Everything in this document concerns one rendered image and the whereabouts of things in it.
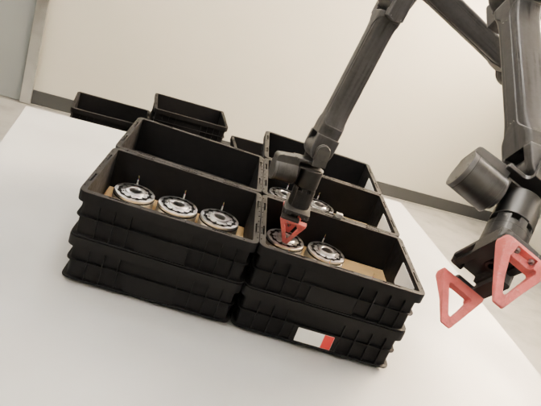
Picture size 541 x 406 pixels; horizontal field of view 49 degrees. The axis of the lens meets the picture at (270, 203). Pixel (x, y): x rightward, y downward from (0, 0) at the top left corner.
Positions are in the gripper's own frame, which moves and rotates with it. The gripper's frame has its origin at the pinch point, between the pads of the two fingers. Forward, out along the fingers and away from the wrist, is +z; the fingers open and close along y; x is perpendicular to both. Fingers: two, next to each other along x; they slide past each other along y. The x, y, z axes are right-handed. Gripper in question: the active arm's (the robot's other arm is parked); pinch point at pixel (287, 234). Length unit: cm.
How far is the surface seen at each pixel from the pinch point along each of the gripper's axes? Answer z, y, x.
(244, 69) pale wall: 34, -296, -46
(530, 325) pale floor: 96, -180, 178
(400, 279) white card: -1.6, 5.8, 30.1
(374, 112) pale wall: 38, -324, 60
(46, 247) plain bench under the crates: 16, 16, -54
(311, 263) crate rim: -6.4, 21.7, 5.3
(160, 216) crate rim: -6.8, 24.7, -28.8
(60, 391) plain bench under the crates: 14, 58, -32
